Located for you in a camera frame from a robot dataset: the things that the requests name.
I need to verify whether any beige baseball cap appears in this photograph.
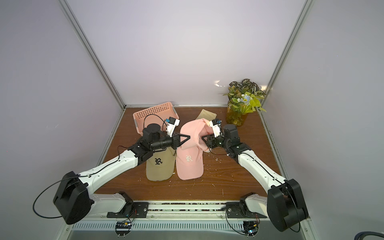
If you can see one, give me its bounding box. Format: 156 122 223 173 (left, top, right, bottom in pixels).
146 148 176 182

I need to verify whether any pink baseball cap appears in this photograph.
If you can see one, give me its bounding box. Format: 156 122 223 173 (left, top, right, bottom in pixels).
176 147 204 181

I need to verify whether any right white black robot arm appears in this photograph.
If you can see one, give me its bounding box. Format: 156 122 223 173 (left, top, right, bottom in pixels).
201 121 309 232

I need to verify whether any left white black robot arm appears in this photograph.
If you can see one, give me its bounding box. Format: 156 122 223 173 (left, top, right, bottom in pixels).
53 124 191 225

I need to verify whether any pink perforated plastic basket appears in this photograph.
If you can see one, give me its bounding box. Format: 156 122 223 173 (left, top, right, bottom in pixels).
133 102 179 136

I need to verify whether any cream work glove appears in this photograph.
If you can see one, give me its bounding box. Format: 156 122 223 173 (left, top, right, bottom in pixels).
196 109 217 121

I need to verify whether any potted plant in yellow vase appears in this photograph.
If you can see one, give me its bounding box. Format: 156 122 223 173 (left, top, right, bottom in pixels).
225 79 266 127

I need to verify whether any right circuit board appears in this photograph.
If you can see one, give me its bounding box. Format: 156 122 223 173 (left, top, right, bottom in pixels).
242 221 259 237

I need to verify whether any circuit board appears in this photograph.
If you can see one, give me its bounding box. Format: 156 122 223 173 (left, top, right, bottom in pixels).
115 221 133 238
242 221 259 237

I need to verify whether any left circuit board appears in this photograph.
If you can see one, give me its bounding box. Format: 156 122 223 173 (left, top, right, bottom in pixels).
115 221 133 238

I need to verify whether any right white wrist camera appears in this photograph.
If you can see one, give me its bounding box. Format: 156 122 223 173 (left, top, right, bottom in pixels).
208 119 222 138

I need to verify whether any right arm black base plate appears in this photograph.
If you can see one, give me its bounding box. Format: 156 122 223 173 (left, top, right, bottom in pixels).
221 202 267 219

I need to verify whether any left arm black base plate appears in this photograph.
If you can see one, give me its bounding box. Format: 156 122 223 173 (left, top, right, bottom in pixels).
107 202 149 219

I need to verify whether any aluminium front rail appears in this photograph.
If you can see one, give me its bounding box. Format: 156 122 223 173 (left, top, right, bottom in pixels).
87 193 267 216

